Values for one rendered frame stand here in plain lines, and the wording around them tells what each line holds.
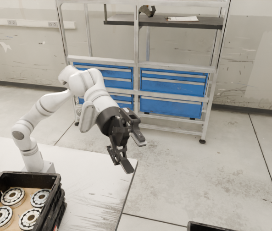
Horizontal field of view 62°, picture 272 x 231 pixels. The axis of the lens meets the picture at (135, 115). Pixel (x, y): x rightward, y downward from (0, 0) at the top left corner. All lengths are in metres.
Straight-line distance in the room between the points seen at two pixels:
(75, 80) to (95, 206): 0.80
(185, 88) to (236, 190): 1.14
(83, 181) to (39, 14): 2.93
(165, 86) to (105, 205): 1.61
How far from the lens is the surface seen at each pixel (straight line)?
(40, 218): 1.05
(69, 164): 1.57
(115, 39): 3.44
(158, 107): 2.69
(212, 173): 2.55
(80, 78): 0.69
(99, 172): 1.48
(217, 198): 2.34
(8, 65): 4.58
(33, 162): 1.39
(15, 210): 1.25
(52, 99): 1.08
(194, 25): 2.37
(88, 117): 0.57
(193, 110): 2.68
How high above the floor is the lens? 1.75
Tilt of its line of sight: 32 degrees down
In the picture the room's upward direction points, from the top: straight up
